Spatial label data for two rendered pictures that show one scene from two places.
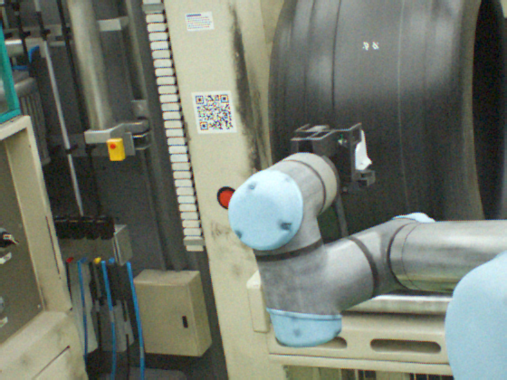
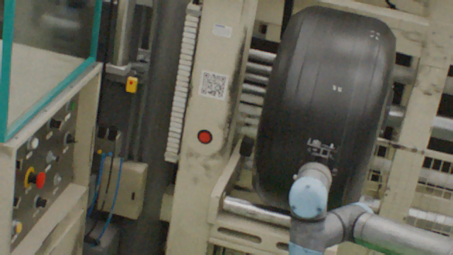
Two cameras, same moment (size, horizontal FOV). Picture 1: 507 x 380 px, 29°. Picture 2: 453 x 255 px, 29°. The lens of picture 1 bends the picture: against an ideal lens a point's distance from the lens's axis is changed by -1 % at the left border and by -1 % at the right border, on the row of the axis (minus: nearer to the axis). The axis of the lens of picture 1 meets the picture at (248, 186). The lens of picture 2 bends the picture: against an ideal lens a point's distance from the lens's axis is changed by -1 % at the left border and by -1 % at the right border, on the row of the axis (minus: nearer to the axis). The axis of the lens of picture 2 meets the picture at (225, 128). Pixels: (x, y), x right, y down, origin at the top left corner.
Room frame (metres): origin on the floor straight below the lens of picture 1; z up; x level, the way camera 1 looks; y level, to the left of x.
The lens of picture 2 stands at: (-0.55, 0.63, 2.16)
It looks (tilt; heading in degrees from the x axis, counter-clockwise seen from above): 25 degrees down; 344
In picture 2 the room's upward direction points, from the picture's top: 10 degrees clockwise
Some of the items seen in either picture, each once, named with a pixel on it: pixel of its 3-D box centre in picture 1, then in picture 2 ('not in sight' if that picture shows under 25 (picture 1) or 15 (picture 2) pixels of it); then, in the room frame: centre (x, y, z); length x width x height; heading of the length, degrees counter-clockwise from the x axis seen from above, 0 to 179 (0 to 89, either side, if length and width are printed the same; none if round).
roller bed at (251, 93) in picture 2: not in sight; (248, 86); (2.07, -0.19, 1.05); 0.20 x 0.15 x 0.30; 65
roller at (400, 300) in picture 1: (369, 298); (280, 217); (1.50, -0.17, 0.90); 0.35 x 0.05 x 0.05; 65
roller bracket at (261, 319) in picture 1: (296, 261); (228, 179); (1.71, -0.07, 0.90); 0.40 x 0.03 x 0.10; 155
